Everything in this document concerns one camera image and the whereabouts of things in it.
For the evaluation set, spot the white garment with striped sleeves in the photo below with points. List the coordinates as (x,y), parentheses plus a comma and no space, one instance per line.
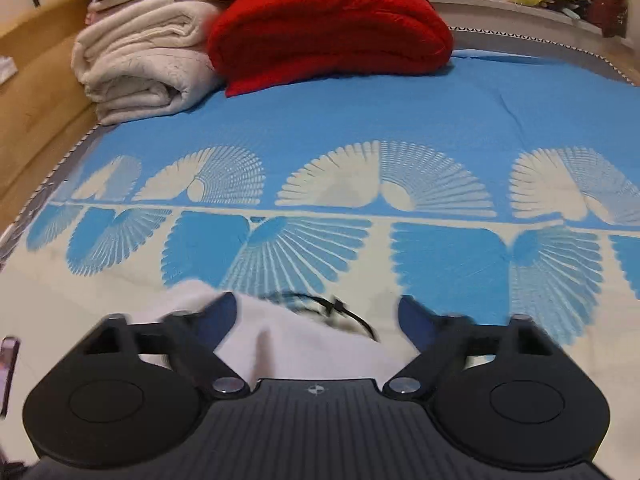
(300,347)

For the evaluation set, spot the blue fan-patterned bed sheet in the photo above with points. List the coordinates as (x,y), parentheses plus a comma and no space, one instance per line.
(350,125)

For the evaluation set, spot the white window ledge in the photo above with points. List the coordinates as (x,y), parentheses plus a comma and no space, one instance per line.
(525,20)

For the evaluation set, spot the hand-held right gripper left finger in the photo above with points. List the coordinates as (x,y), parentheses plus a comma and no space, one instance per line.
(224,316)

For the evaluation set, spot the folded cream blanket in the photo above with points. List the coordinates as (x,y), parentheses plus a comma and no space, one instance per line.
(140,65)

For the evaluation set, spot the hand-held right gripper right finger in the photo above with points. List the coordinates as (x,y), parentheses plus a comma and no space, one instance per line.
(417,321)

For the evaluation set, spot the folded red blanket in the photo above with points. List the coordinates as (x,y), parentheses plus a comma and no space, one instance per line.
(330,25)

